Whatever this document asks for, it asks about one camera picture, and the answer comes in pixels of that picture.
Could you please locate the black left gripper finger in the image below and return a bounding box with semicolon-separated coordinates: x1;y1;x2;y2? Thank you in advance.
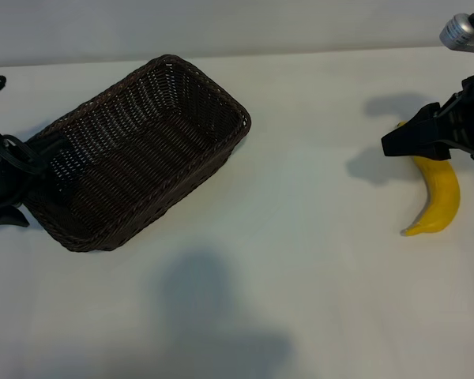
28;132;70;158
0;204;31;229

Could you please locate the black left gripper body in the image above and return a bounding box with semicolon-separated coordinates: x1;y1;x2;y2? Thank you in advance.
0;122;29;211

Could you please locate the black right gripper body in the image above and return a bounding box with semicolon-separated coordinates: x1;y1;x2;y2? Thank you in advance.
437;73;474;160

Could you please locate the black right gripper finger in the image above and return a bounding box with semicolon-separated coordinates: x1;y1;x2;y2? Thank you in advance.
380;101;444;158
413;142;453;162

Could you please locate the yellow banana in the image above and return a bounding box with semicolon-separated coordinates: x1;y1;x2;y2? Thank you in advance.
397;121;462;238

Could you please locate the dark brown wicker basket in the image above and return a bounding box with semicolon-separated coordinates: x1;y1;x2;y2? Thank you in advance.
23;54;252;253

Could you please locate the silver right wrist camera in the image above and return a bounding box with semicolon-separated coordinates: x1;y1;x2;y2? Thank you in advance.
438;13;474;55

